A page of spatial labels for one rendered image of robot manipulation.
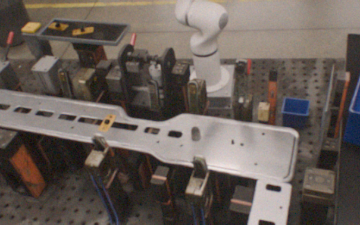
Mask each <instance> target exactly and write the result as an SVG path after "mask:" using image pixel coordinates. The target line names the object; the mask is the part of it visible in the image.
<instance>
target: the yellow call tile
mask: <svg viewBox="0 0 360 225"><path fill-rule="evenodd" d="M40 26H41V24H39V23H31V22H29V23H27V25H26V26H25V27H24V28H23V29H22V32H32V33H34V32H35V31H36V30H37V29H38V28H39V27H40Z"/></svg>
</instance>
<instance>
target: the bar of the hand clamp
mask: <svg viewBox="0 0 360 225"><path fill-rule="evenodd" d="M239 95H244V101H243V107H244V108H246V99H247V98H248V60H246V59H237V61H236V106H237V107H238V105H239Z"/></svg>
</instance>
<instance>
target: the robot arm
mask: <svg viewBox="0 0 360 225"><path fill-rule="evenodd" d="M174 16H175V17H176V19H177V20H178V21H179V22H180V23H181V24H184V26H187V27H191V28H194V29H197V30H200V31H199V32H196V33H194V34H193V35H192V38H191V40H190V45H191V50H192V57H193V63H194V67H195V71H194V72H193V73H192V75H191V77H190V79H191V80H192V79H193V78H197V79H205V80H206V90H207V93H214V92H217V91H219V90H221V89H224V88H225V87H226V86H227V84H228V81H229V73H228V71H227V70H226V69H225V68H224V67H221V66H220V56H219V51H218V41H217V39H218V35H219V34H220V33H221V31H223V30H224V28H225V27H226V25H227V23H228V14H227V11H226V9H225V8H224V7H223V6H221V5H219V4H218V3H215V2H211V1H206V0H177V2H176V5H175V7H174Z"/></svg>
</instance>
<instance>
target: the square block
mask: <svg viewBox="0 0 360 225"><path fill-rule="evenodd" d="M334 176H335V173H334V171H330V170H323V169H318V168H311V167H307V168H306V172H305V177H304V182H303V191H302V208H301V213H300V222H299V225H326V221H327V216H328V211H329V208H330V206H331V205H332V200H333V193H334Z"/></svg>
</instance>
